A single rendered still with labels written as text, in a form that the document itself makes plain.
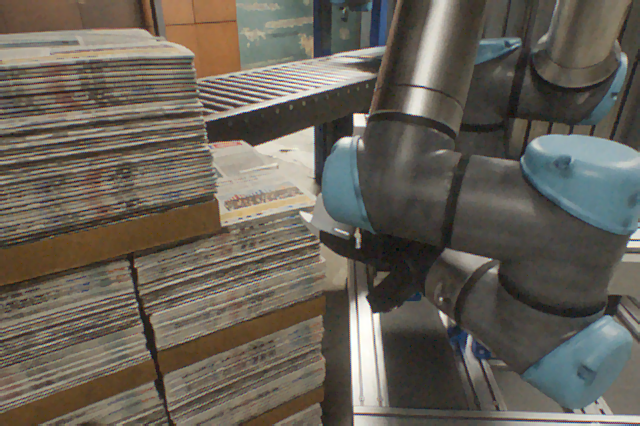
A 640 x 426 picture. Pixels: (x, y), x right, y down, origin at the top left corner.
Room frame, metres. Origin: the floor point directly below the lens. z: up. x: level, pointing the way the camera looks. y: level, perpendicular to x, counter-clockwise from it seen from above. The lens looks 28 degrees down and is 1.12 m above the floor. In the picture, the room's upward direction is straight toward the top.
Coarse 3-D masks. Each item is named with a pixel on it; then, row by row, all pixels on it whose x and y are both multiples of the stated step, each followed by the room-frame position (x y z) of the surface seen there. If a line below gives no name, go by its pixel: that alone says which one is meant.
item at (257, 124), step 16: (352, 80) 1.76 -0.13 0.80; (368, 80) 1.79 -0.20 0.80; (288, 96) 1.47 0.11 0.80; (304, 96) 1.48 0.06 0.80; (320, 96) 1.55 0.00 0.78; (336, 96) 1.62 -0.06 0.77; (352, 96) 1.71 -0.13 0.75; (368, 96) 1.79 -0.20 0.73; (224, 112) 1.26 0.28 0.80; (240, 112) 1.26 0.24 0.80; (256, 112) 1.31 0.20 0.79; (272, 112) 1.36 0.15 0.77; (288, 112) 1.42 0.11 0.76; (304, 112) 1.48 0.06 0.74; (320, 112) 1.55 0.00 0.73; (336, 112) 1.63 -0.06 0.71; (352, 112) 1.71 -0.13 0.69; (208, 128) 1.17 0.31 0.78; (224, 128) 1.21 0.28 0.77; (240, 128) 1.26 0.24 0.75; (256, 128) 1.31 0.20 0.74; (272, 128) 1.36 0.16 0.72; (288, 128) 1.42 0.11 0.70; (304, 128) 1.48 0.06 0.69; (256, 144) 1.30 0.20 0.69
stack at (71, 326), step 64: (256, 192) 0.63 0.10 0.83; (128, 256) 0.55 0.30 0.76; (192, 256) 0.50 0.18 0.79; (256, 256) 0.54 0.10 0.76; (320, 256) 0.61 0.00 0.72; (0, 320) 0.38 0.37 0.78; (64, 320) 0.41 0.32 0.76; (128, 320) 0.44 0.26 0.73; (192, 320) 0.49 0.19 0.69; (320, 320) 0.60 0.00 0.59; (0, 384) 0.37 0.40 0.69; (64, 384) 0.40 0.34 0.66; (192, 384) 0.48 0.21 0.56; (256, 384) 0.54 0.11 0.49; (320, 384) 0.60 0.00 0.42
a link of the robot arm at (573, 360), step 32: (480, 288) 0.29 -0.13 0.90; (480, 320) 0.27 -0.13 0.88; (512, 320) 0.25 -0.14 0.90; (544, 320) 0.23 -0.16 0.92; (576, 320) 0.23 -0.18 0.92; (608, 320) 0.23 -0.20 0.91; (512, 352) 0.24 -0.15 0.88; (544, 352) 0.22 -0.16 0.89; (576, 352) 0.21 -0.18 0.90; (608, 352) 0.21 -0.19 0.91; (544, 384) 0.22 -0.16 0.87; (576, 384) 0.20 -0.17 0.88; (608, 384) 0.22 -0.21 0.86
